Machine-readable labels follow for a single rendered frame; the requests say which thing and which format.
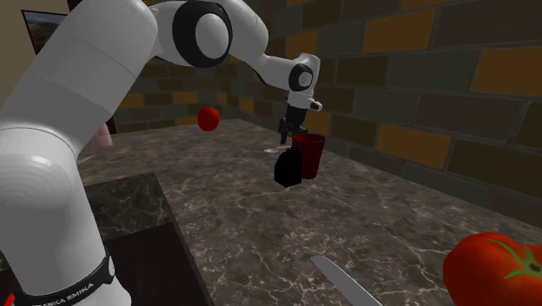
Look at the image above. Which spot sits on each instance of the silver knife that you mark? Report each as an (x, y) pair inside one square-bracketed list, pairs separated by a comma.
[(338, 279)]

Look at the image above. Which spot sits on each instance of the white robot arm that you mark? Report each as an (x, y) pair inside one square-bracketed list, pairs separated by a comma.
[(63, 106)]

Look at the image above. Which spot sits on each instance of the framed wall picture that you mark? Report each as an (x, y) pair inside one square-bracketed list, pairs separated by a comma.
[(42, 29)]

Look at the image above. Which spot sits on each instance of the dark red cup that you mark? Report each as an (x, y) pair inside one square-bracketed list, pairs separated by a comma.
[(312, 156)]

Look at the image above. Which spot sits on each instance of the large red tomato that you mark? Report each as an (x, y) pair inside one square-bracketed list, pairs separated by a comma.
[(482, 271)]

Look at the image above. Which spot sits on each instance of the marble patterned robot stand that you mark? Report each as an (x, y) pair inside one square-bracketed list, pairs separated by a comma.
[(127, 203)]

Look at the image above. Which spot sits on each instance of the small red tomato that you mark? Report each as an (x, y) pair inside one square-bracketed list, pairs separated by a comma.
[(208, 119)]

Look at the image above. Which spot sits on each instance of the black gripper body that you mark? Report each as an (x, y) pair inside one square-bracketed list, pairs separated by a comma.
[(294, 115)]

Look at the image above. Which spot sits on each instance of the pink vase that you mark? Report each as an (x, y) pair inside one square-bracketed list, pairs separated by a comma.
[(103, 137)]

